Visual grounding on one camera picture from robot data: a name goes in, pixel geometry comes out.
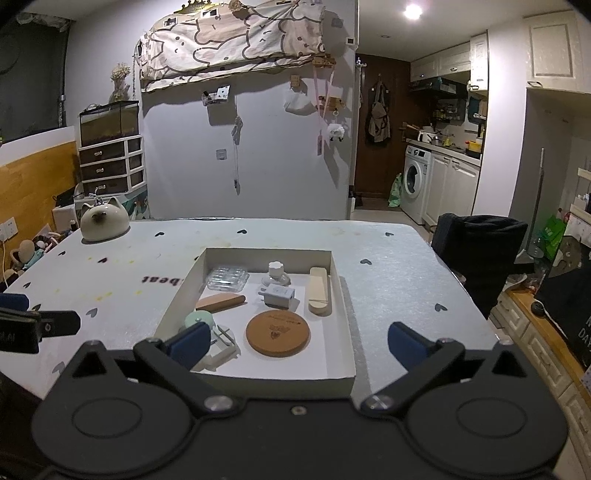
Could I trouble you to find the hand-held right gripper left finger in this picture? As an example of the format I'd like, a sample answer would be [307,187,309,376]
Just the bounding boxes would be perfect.
[62,322,243,418]

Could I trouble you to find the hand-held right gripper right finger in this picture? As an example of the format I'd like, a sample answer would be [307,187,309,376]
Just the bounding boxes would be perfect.
[360,322,539,418]

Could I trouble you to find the mint green tape measure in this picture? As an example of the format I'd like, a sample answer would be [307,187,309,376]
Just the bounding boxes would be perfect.
[184,311,217,330]

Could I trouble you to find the watch link remover tool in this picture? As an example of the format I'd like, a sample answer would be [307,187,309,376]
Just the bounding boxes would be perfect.
[189,324,241,372]

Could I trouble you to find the half-oval wooden block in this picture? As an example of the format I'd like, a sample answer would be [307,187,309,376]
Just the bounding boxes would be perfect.
[196,293,247,313]

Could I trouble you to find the white cardboard box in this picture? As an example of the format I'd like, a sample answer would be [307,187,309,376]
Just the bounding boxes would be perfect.
[154,248,357,385]

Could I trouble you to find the clear plastic case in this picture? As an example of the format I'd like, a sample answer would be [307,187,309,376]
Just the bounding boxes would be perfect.
[205,265,250,292]

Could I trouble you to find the round cork coaster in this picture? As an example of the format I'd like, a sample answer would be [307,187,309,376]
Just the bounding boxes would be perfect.
[245,310,310,357]

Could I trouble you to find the bundle of wooden sticks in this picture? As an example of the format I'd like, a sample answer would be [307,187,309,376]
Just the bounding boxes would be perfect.
[308,267,333,317]

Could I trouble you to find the white charger plug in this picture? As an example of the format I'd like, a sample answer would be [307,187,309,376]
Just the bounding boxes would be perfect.
[257,284,296,309]

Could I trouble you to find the small white knob ornament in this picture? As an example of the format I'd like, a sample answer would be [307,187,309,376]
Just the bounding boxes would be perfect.
[261,261,291,288]

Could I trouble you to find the beige plush doll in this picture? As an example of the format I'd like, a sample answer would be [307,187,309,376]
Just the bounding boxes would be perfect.
[11,240,38,273]

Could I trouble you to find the pile of assorted toys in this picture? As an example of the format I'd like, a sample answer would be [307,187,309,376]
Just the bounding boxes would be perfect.
[0,231,75,296]

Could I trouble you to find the white storage box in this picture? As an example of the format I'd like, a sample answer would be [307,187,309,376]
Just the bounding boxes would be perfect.
[52,203,79,234]

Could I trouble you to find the cat-shaped ceramic pot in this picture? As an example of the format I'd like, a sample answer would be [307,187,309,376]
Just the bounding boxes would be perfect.
[80,196,130,244]

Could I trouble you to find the black cloth-covered chair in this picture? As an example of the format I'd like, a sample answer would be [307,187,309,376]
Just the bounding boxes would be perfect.
[431,212,529,319]

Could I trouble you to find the wooden-topped white cabinet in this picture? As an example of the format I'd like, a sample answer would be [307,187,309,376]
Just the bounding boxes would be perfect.
[489,281,591,444]

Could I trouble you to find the green plastic bag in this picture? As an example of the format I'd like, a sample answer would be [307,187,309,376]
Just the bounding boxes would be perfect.
[387,173,404,208]

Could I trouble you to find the white kitchen base cabinets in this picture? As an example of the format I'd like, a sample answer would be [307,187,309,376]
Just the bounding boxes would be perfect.
[422,152,481,232]

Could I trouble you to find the white washing machine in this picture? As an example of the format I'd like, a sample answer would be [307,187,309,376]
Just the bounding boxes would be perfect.
[401,145,432,226]

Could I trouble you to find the white drawer unit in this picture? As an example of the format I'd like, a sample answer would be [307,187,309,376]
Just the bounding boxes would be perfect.
[78,135,146,197]

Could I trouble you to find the green shopping bag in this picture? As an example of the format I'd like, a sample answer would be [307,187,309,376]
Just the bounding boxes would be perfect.
[542,215,568,259]

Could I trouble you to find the glass fish tank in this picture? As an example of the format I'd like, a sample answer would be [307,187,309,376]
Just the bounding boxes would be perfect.
[78,100,140,148]

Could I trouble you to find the dark window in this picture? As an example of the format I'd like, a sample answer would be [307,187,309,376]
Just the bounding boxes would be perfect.
[0,11,70,144]

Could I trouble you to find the hanging apron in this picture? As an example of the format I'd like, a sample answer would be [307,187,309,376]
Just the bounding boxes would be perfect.
[365,78,392,144]

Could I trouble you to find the black kitchen rack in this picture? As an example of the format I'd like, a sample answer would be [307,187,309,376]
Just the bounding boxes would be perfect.
[411,78,469,123]

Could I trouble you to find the dried flower bouquet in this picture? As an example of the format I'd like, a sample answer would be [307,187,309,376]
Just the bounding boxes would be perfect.
[110,62,132,103]

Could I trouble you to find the white hanging bag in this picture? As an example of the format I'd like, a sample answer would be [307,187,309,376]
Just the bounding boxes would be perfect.
[283,90,315,114]

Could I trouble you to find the white kitchen upper cabinets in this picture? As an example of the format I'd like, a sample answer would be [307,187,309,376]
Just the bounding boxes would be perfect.
[409,31,489,95]

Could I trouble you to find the printed blanket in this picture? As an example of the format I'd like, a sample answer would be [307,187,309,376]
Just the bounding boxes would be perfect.
[139,0,331,90]

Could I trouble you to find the mop handle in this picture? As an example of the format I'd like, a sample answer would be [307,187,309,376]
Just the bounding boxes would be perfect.
[531,148,546,252]

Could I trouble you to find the hanging grey cable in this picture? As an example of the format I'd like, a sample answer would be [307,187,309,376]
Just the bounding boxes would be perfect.
[231,116,243,193]

